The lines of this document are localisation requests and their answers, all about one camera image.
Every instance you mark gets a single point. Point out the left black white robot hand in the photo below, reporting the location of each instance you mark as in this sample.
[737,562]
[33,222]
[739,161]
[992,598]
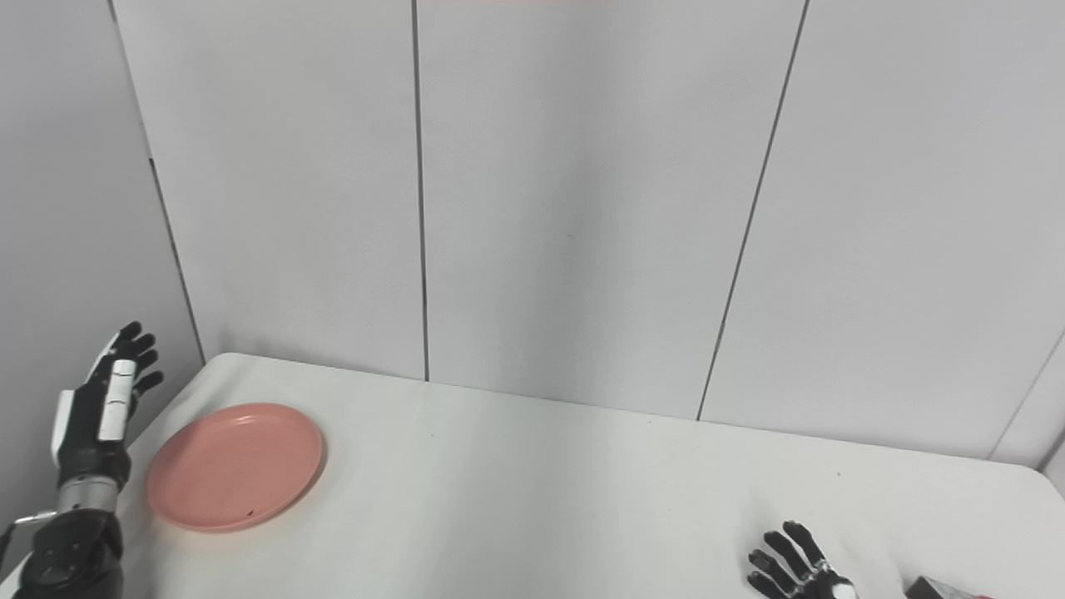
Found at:
[100,416]

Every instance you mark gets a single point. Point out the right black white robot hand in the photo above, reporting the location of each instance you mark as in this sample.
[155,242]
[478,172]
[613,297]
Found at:
[799,570]

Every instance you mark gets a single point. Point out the pink round plate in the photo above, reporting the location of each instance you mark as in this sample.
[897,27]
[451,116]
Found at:
[235,466]

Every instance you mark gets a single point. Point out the chocolate cake slice with fruit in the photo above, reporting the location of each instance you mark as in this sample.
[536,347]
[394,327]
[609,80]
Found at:
[944,591]

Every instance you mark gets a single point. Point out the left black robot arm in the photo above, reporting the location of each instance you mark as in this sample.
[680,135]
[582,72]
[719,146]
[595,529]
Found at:
[71,545]

